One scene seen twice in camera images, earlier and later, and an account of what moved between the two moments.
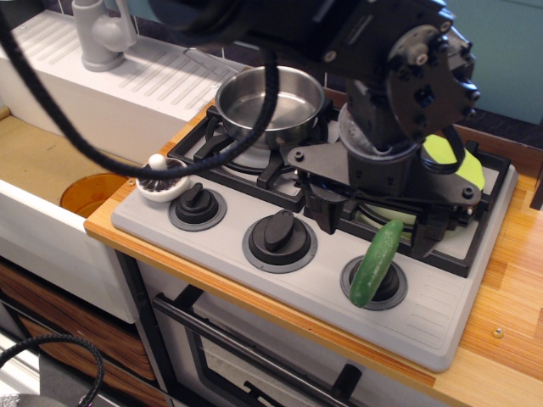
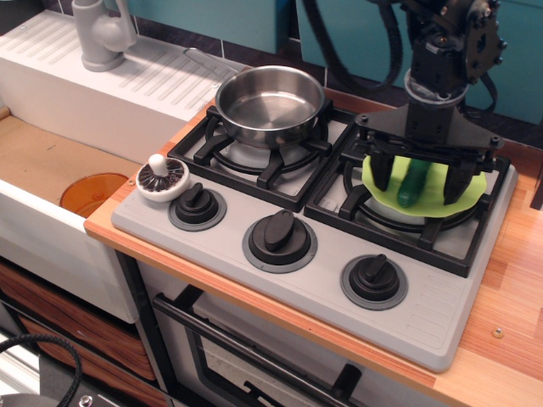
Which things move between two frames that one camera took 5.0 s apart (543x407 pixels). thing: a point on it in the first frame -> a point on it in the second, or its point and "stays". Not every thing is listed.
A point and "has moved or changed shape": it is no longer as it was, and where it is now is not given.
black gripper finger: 428,230 -> 458,178
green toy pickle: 376,264 has moved or changed shape
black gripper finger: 324,205 -> 382,164
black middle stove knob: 279,243 stays
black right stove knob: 391,292 stays
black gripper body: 354,164 -> 428,130
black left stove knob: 200,209 stays
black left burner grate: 269,172 stays
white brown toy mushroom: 166,189 stays
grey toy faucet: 103,39 stays
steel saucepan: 299,97 stays
